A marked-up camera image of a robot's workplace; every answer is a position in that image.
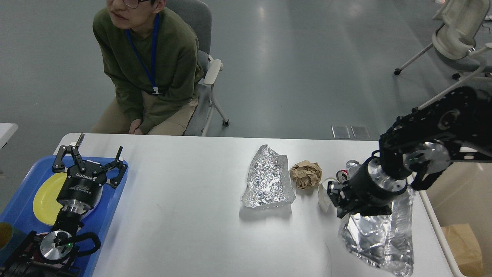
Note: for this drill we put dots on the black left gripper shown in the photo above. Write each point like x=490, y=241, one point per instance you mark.
x=82, y=188

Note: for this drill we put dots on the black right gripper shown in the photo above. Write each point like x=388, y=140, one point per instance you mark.
x=369, y=191

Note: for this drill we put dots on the yellow plate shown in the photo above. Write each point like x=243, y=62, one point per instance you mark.
x=45, y=205

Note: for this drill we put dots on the aluminium foil tray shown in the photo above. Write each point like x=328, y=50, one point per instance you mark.
x=383, y=241

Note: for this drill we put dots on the dark teal mug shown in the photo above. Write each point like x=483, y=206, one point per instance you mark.
x=10, y=239

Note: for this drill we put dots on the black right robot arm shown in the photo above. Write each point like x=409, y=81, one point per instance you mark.
x=416, y=150

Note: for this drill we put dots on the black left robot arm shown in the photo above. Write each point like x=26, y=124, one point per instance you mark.
x=58, y=219

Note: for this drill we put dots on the white paper cup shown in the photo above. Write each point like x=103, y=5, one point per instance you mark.
x=324, y=200

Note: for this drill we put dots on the crushed red can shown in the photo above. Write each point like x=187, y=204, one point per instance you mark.
x=342, y=176

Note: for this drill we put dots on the crumpled brown paper ball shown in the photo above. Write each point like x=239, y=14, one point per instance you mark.
x=306, y=174

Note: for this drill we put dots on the floor outlet plate left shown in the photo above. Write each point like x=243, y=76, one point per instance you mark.
x=340, y=132

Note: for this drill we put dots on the floor outlet plate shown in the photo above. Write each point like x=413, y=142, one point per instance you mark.
x=360, y=132
x=340, y=132

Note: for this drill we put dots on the floor outlet plate right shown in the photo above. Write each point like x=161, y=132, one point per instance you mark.
x=360, y=132

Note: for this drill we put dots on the crumpled aluminium foil sheet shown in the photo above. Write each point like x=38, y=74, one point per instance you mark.
x=268, y=183

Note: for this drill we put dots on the white side table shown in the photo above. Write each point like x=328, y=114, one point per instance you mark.
x=6, y=132

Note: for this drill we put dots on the beige plastic bin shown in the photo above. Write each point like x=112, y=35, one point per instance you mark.
x=462, y=195

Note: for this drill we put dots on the person in khaki trousers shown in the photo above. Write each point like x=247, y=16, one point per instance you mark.
x=151, y=56

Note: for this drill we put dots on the grey office chair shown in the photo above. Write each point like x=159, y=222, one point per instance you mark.
x=198, y=15

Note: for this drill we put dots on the white office chair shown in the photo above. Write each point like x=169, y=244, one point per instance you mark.
x=455, y=44

